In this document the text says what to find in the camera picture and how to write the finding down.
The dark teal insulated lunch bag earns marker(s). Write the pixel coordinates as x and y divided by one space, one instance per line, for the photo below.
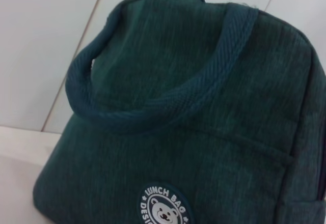
178 145

